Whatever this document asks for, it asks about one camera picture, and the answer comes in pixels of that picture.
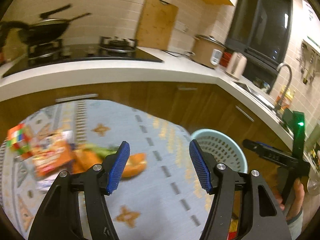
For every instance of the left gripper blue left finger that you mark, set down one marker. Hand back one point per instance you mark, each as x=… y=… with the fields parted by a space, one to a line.
x=117 y=168

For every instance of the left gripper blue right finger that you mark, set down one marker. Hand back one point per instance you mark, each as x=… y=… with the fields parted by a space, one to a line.
x=200 y=166

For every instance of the orange panda snack bag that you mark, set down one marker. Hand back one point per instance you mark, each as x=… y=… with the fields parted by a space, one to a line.
x=50 y=154

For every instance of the light blue perforated trash basket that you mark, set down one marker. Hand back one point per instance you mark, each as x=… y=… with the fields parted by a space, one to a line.
x=223 y=148

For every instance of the steel kitchen sink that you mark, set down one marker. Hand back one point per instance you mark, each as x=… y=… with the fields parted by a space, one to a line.
x=256 y=95

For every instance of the person's right hand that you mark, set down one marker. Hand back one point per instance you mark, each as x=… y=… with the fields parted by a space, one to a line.
x=297 y=202

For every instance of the green leafy vegetable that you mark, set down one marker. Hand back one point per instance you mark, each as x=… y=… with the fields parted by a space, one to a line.
x=102 y=152

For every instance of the colourful rubik's cube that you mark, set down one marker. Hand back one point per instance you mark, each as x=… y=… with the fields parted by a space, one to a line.
x=18 y=141

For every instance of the chrome sink faucet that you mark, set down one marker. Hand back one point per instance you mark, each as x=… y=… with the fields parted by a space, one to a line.
x=281 y=85

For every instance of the white electric kettle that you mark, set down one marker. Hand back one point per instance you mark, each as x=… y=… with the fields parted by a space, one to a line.
x=236 y=65

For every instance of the beige rice cooker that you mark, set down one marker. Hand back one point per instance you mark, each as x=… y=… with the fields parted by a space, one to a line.
x=207 y=51

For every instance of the black gas stove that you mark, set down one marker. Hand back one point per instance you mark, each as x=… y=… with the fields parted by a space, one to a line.
x=108 y=48

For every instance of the black wok pan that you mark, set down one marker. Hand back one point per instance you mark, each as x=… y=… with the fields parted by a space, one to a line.
x=45 y=31

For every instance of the wooden cutting board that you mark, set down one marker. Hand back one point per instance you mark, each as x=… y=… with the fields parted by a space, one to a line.
x=155 y=24

